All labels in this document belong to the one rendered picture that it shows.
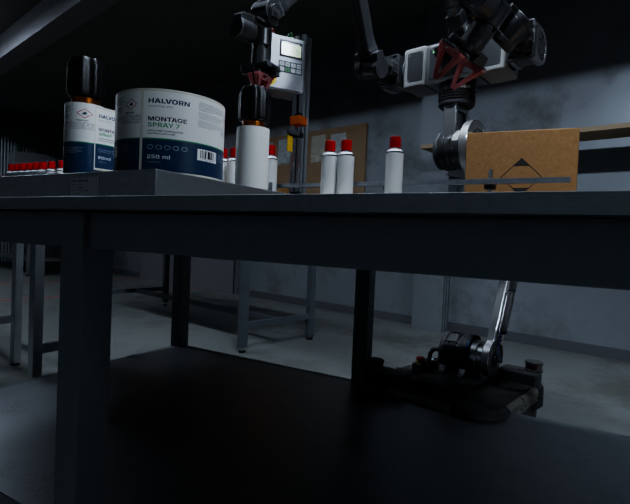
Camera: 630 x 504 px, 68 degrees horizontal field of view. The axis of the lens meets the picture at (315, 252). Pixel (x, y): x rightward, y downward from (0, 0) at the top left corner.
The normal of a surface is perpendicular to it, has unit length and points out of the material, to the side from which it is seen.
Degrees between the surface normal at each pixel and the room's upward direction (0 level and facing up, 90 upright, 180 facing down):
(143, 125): 90
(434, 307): 90
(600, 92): 90
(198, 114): 90
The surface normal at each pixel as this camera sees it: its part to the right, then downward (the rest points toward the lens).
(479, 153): -0.40, 0.01
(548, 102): -0.66, 0.00
